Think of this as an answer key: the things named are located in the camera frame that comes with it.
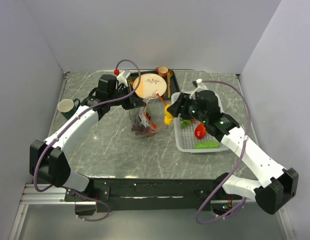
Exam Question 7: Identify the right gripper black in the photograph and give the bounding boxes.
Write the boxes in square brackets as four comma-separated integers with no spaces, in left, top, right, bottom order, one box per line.
[166,92,208,124]

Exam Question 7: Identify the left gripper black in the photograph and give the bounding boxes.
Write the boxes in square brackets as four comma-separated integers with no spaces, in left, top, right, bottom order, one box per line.
[108,83,146,110]

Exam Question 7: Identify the yellow pear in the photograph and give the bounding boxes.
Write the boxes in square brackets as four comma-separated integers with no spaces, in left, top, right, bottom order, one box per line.
[164,104,174,126]

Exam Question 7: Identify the clear zip bag orange zipper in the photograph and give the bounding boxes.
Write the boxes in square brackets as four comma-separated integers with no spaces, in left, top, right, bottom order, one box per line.
[129,91,167,138]

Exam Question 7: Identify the dark purple grapes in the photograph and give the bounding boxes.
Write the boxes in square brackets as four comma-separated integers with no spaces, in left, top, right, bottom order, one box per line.
[131,113,152,136]

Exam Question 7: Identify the green cucumber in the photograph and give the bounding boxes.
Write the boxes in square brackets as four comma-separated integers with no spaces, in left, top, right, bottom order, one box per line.
[194,141,220,150]

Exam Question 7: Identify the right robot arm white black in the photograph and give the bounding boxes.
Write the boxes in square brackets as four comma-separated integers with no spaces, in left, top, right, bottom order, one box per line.
[167,90,299,215]

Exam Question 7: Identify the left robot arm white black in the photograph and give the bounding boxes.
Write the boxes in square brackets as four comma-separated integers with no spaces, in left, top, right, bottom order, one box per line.
[29,70,145,201]

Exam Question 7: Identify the black serving tray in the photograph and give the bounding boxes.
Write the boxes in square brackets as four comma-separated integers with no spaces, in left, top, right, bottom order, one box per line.
[141,70,180,100]

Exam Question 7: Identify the cream orange plate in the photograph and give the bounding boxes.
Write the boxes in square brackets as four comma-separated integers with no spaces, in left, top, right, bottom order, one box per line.
[135,73,167,99]

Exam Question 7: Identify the gold spoon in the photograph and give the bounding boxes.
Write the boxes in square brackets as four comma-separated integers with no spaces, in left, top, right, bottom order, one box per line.
[165,69,173,97]

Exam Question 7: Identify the gold knife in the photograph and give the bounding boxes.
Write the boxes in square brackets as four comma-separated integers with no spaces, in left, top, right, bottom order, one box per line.
[167,72,171,98]

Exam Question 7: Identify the orange ceramic cup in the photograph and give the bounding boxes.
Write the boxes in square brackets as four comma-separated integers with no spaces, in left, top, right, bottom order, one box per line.
[155,66,169,78]

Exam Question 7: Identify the white plastic basket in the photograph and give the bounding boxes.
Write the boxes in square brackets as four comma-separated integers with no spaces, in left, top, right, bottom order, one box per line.
[171,91,230,154]

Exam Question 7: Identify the green mug white inside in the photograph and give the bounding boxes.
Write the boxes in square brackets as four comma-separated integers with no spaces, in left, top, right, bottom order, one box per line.
[57,98,81,120]

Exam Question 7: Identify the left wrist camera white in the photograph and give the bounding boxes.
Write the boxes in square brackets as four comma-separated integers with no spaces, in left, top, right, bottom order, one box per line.
[115,69,131,87]

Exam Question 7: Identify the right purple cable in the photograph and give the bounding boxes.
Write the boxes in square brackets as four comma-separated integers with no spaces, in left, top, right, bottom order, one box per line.
[195,79,252,225]

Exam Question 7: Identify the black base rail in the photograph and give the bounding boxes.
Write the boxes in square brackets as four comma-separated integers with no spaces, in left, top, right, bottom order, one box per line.
[65,176,222,216]

